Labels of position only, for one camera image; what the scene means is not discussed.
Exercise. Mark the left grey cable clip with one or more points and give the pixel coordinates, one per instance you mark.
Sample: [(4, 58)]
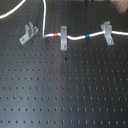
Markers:
[(30, 32)]

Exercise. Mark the middle grey cable clip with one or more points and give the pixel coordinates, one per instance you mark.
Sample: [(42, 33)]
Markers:
[(63, 45)]

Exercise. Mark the blurred human hand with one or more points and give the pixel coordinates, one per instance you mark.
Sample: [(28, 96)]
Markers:
[(121, 5)]

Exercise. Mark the grey cable clip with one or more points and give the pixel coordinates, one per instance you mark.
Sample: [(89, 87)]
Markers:
[(63, 45), (30, 32), (107, 29)]

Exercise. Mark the right grey cable clip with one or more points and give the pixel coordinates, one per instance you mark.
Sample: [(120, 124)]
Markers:
[(107, 29)]

